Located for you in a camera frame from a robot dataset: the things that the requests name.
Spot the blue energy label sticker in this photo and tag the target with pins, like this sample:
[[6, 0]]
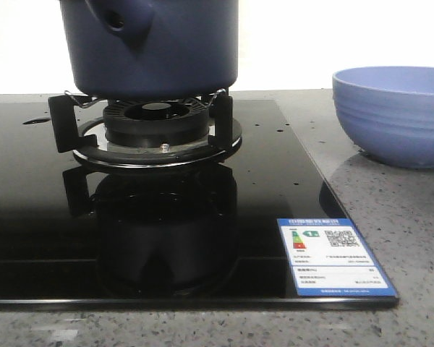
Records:
[[329, 257]]

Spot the dark blue cooking pot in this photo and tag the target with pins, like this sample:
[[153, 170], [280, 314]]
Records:
[[146, 50]]

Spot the right gas burner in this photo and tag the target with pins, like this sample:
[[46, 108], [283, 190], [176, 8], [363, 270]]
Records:
[[151, 124]]

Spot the light blue bowl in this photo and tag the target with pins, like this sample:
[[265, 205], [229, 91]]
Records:
[[388, 112]]

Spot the black glass gas cooktop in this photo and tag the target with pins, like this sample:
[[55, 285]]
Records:
[[200, 237]]

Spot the right black pot support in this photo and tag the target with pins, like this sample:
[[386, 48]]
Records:
[[89, 144]]

